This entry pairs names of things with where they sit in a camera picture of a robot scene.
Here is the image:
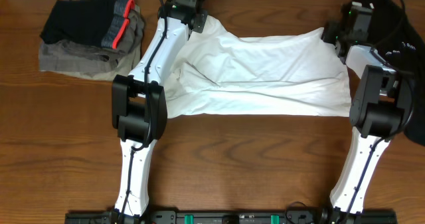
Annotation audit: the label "black garment on right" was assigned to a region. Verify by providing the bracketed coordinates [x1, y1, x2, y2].
[354, 0, 424, 146]

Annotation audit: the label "white t-shirt with green print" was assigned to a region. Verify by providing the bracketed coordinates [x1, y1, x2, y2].
[165, 17, 351, 118]

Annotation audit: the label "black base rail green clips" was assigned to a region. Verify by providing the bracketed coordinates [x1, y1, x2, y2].
[64, 206, 398, 224]

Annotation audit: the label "black shorts with red trim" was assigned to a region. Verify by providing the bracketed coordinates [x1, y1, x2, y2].
[40, 0, 135, 49]

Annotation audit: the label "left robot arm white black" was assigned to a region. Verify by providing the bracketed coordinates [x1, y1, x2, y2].
[110, 0, 207, 223]

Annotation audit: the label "grey folded garment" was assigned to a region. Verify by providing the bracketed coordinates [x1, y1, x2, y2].
[39, 6, 145, 80]

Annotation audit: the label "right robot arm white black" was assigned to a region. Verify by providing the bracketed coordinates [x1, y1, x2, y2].
[318, 21, 414, 223]

